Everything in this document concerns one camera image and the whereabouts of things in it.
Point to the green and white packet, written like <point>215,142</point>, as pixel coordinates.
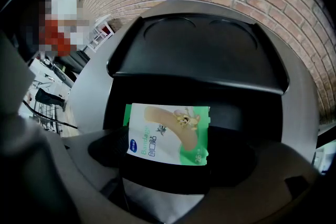
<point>168,136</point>

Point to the white side table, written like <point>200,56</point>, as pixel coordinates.
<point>101,31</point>

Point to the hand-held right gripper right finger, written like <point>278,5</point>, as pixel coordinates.
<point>262,186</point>

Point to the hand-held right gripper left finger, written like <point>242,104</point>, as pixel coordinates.
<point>94,154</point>

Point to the white desk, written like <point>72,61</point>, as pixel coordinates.
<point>325,154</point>

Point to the red stool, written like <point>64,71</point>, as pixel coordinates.
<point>106,31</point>

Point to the black box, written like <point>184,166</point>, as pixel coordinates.
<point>197,60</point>

